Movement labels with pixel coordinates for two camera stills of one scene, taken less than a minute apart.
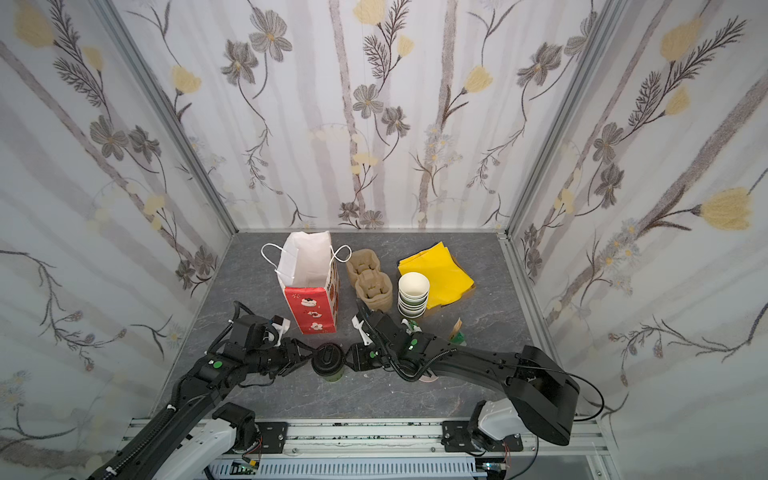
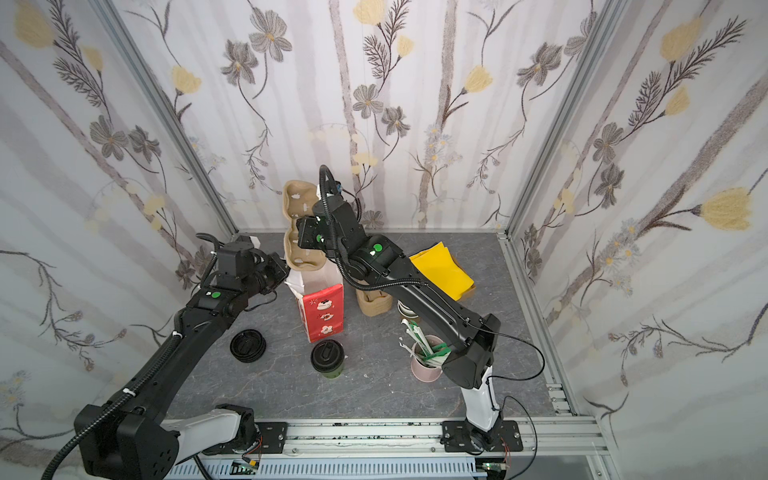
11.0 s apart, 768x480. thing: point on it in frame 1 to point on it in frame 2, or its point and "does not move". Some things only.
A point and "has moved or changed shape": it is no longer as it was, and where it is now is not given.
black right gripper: (366, 355) to (309, 233)
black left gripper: (288, 358) to (271, 271)
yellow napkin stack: (446, 278) does not move
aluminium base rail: (393, 438) does not move
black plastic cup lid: (328, 359) does not move
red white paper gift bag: (306, 267) has moved or changed shape
